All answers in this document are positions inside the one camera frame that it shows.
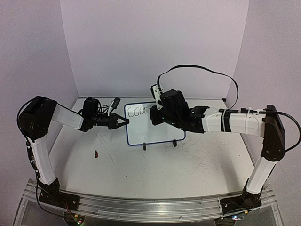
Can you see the right circuit board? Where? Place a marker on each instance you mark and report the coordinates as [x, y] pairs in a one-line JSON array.
[[238, 217]]

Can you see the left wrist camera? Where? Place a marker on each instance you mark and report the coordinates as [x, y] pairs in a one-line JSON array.
[[113, 105]]

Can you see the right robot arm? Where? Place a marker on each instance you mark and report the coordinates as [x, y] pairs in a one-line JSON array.
[[172, 108]]

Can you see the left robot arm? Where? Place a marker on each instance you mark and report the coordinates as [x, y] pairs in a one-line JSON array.
[[33, 121]]

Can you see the black whiteboard stand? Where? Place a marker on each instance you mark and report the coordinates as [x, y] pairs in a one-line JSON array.
[[174, 142]]

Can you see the circuit board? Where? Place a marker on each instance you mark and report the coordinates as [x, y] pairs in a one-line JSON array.
[[78, 219], [238, 217]]

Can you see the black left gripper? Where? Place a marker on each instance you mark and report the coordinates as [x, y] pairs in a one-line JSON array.
[[113, 122]]

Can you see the left circuit board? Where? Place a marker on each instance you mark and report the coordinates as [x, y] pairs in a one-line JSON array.
[[78, 219]]

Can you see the aluminium front rail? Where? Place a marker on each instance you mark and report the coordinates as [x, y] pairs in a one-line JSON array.
[[148, 210]]

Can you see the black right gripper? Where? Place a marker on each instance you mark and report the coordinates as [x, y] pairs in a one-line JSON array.
[[155, 121]]

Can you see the small blue-framed whiteboard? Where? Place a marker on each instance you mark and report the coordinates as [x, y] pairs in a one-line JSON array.
[[140, 129]]

